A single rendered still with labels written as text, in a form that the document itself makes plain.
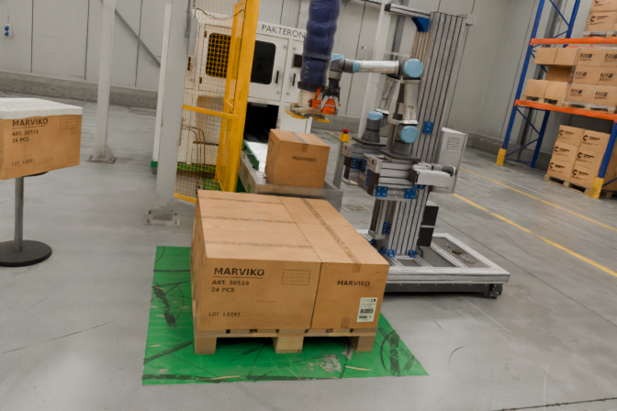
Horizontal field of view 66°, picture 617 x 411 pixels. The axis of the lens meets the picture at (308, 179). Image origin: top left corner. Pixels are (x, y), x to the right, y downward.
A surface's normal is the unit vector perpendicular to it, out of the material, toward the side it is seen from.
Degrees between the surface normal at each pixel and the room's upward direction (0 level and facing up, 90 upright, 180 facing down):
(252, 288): 90
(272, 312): 90
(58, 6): 90
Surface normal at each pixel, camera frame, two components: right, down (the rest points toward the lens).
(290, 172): 0.22, 0.25
